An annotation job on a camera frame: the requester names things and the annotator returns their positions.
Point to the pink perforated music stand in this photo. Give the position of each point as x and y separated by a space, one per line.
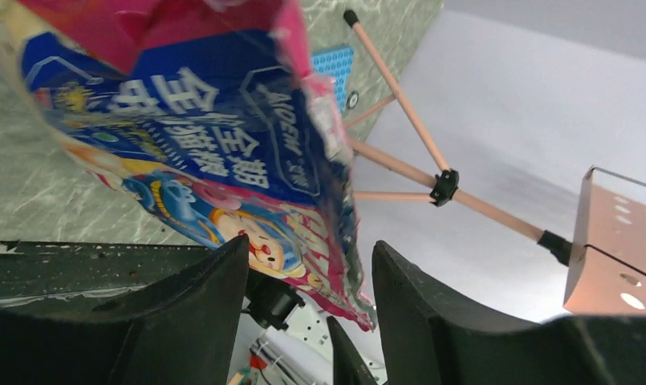
606 258

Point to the small round poker chip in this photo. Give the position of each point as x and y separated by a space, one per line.
352 100

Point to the pet food bag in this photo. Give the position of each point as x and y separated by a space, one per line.
211 115

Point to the blue building block plate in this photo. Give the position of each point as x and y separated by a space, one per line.
336 62

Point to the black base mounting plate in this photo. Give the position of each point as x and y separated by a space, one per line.
33 271

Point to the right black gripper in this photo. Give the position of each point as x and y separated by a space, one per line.
271 301

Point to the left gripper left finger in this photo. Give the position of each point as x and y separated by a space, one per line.
179 330

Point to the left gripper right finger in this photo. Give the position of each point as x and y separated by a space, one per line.
432 334

